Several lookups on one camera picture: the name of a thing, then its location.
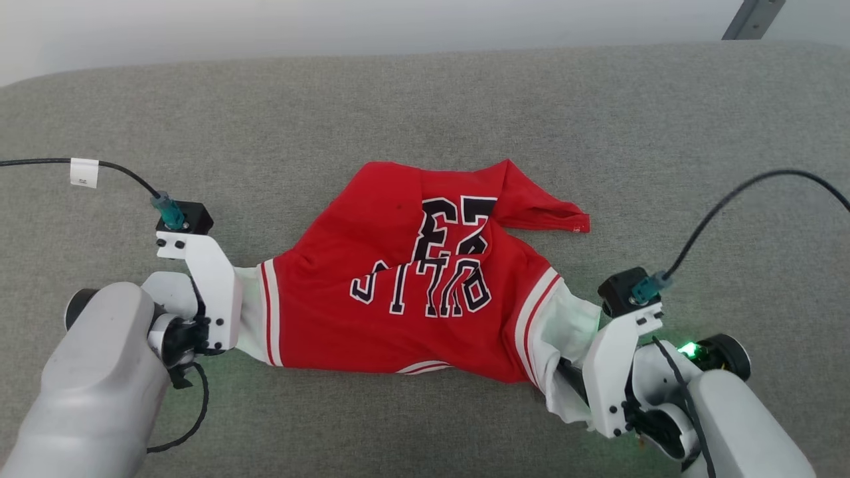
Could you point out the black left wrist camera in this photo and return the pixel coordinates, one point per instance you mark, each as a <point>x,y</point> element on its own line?
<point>196,216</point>

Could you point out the red and white basketball jersey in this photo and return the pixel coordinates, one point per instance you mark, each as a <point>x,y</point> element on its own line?
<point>398,299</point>

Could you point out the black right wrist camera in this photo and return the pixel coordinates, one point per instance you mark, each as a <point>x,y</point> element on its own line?
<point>617,292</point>

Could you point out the grey fabric sofa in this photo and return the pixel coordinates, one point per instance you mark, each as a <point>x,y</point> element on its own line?
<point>425,99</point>

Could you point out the grey metal pole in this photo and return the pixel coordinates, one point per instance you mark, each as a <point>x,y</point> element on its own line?
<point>754,20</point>

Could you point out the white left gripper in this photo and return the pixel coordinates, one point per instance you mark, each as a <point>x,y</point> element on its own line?
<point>216,292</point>

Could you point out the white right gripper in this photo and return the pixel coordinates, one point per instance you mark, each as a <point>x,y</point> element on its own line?
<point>607,372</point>

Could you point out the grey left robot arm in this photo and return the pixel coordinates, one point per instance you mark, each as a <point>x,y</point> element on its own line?
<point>93,385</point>

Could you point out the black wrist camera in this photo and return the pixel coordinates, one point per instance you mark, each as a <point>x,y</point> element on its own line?
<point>196,216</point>
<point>617,292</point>

